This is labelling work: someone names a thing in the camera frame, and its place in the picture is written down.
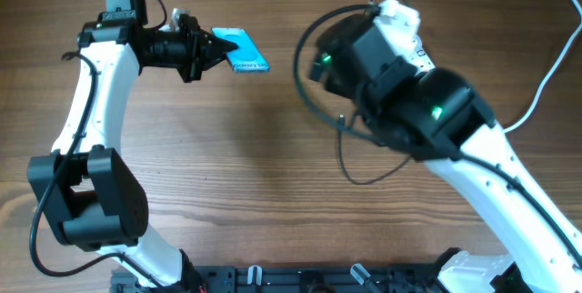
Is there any blue screen smartphone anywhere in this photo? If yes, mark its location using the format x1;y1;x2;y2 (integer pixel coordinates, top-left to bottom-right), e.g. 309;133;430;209
212;27;270;73

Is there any black charging cable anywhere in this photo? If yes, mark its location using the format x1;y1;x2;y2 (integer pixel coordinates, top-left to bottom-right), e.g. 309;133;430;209
336;0;413;186

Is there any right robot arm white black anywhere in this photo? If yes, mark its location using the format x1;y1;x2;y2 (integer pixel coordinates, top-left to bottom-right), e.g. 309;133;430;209
309;5;581;292

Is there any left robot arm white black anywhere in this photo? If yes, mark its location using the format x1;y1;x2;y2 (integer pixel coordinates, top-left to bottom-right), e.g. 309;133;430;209
27;0;236;292

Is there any white power strip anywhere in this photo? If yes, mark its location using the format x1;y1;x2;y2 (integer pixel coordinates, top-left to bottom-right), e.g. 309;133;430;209
410;40;435;73

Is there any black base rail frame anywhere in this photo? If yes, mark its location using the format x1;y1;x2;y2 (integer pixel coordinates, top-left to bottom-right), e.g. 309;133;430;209
109;263;445;293

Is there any white power strip cord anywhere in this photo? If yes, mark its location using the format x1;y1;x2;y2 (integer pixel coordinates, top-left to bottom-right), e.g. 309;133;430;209
502;0;582;135

